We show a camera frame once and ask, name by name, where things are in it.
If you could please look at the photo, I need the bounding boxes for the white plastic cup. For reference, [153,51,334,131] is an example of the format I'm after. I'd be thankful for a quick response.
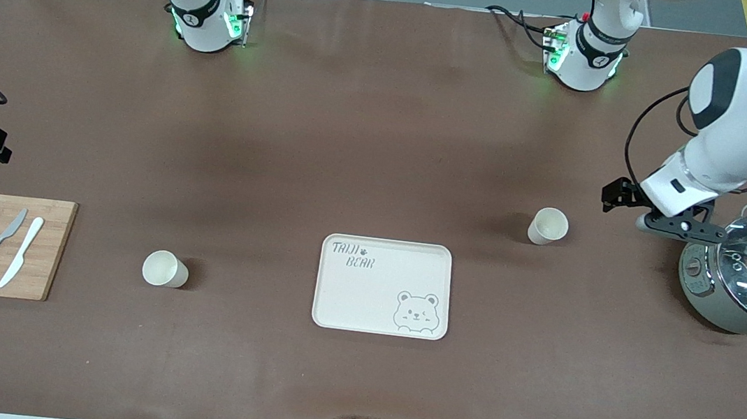
[140,248,192,291]
[525,205,571,249]

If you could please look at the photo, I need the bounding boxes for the white tray with bear print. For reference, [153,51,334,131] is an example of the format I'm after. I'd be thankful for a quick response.
[310,231,458,343]

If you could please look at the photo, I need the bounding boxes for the white plastic knife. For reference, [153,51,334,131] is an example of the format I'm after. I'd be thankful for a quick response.
[0,213,45,293]

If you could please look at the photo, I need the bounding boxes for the brown table mat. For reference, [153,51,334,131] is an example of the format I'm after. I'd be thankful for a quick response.
[0,0,747,419]

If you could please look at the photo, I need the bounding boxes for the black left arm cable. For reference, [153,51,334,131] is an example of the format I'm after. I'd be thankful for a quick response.
[620,81,701,197]

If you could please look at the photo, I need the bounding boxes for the black left base cables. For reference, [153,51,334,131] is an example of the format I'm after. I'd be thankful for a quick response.
[481,2,560,52]

